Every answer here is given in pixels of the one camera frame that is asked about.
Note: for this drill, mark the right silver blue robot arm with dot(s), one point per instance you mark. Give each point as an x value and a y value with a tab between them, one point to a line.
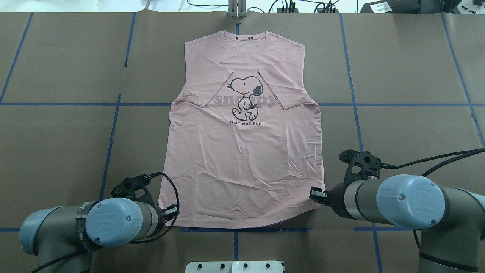
451	220

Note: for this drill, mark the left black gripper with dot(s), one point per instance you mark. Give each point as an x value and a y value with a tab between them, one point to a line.
163	216

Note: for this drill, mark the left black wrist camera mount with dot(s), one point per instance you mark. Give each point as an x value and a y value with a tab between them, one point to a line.
135	189

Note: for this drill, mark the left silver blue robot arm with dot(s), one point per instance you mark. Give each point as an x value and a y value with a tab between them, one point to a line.
63	237

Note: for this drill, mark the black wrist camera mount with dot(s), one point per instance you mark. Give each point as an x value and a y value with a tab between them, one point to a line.
361	166
135	189

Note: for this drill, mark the black box with label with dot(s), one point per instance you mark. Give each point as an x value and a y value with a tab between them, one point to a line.
410	6

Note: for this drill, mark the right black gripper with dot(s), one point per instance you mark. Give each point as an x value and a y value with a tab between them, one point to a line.
335	195

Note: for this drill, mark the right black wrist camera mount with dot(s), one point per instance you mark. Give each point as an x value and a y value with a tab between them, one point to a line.
361	166

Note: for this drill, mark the white mounting pillar with base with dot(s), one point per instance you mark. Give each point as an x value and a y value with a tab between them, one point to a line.
255	266

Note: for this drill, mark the pink snoopy t-shirt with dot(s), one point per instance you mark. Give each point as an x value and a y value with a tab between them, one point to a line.
244	144

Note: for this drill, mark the aluminium frame post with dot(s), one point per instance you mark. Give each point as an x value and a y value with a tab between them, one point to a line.
237	8

